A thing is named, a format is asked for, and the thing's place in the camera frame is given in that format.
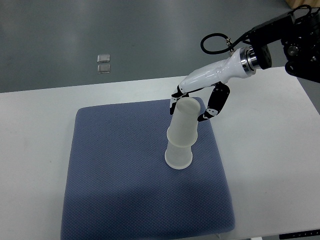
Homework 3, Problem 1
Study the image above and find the wooden furniture corner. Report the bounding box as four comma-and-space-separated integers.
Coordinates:
285, 0, 320, 9

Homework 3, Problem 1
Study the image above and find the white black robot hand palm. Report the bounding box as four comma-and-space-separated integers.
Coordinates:
178, 48, 247, 93

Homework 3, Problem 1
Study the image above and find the metal floor plate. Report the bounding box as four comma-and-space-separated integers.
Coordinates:
97, 53, 110, 63
97, 63, 111, 74

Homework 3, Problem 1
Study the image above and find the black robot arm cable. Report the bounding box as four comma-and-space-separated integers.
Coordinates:
200, 5, 312, 55

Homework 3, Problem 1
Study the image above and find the upper metal floor plate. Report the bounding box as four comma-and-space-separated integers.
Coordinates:
97, 53, 110, 63

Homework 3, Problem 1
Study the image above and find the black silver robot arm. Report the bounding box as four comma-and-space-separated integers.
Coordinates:
169, 4, 320, 122

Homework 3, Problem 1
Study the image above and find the white paper cup on cushion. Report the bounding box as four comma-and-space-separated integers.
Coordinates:
164, 141, 193, 170

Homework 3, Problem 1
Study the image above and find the lower metal floor plate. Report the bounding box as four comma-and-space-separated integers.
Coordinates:
97, 63, 111, 74

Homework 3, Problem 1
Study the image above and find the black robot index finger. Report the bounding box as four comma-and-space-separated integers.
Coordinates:
169, 85, 189, 115

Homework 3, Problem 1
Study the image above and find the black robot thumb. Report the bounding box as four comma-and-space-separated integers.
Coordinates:
197, 82, 230, 122

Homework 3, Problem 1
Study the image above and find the black device at table edge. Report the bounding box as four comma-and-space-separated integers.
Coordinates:
279, 229, 320, 240

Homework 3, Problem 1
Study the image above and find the blue grey fabric cushion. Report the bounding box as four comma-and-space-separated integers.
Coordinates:
60, 99, 235, 240

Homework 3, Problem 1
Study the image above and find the white paper cup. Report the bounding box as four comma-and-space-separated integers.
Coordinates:
164, 141, 193, 170
167, 97, 201, 148

